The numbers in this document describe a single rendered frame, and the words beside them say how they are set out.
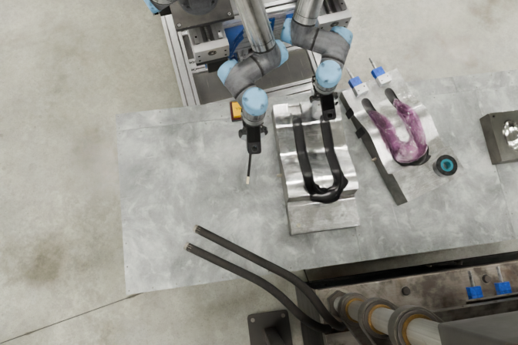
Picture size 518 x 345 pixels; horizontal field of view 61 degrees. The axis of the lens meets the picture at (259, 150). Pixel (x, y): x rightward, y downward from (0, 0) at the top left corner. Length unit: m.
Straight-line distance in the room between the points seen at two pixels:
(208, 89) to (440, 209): 1.35
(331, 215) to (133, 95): 1.54
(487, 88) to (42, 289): 2.39
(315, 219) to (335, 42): 0.66
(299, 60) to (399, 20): 0.83
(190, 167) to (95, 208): 1.01
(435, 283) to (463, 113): 0.70
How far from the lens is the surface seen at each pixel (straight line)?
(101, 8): 3.09
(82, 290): 2.64
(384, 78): 1.87
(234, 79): 1.34
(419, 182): 1.76
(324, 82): 1.37
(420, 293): 1.85
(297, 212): 1.67
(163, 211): 1.74
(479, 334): 0.66
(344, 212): 1.70
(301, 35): 1.41
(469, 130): 2.03
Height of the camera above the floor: 2.50
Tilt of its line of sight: 75 degrees down
